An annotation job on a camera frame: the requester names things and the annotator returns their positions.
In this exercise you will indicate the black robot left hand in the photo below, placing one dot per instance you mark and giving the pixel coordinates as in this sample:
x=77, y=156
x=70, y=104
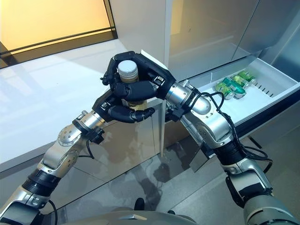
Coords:
x=122, y=114

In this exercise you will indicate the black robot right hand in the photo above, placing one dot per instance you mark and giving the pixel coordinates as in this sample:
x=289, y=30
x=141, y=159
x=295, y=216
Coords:
x=150, y=86

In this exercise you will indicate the yellow tea drink bottle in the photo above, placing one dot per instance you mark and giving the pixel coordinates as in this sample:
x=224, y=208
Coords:
x=127, y=69

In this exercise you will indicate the white fridge drawer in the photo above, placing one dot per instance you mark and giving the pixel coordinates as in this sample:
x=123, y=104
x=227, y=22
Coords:
x=257, y=105

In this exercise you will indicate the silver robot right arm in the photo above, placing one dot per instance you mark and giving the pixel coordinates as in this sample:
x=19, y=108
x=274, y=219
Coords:
x=215, y=126

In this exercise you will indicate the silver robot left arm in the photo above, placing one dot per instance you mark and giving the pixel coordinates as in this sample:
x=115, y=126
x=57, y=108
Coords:
x=68, y=138

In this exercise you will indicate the stainless steel fridge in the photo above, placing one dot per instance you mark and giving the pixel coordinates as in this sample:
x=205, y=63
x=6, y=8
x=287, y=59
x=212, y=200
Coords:
x=204, y=35

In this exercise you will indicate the tall white cabinet panel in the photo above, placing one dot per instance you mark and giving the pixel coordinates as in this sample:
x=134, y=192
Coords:
x=140, y=28

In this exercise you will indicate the silver robot left leg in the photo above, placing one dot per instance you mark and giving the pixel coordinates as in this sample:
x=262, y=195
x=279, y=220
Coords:
x=140, y=204

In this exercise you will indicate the silver robot leg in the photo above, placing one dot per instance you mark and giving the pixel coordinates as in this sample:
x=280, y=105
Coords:
x=140, y=204
x=171, y=212

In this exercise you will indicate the silver robot torso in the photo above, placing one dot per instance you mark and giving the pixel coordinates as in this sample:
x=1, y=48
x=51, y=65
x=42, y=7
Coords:
x=140, y=218

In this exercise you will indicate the silver robot right leg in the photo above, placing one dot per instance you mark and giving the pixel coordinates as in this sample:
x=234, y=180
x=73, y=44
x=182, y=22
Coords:
x=171, y=212

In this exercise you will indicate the lit orange window panel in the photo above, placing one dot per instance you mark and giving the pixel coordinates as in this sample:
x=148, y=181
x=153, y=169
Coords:
x=47, y=21

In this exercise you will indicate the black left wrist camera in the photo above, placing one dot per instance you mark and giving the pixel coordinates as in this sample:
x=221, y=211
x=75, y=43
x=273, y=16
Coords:
x=97, y=136

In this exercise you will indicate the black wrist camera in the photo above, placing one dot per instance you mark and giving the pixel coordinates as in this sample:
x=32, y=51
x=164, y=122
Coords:
x=97, y=136
x=176, y=114

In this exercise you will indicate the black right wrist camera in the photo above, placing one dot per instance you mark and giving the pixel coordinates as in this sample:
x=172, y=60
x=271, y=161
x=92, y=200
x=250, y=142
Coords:
x=176, y=114

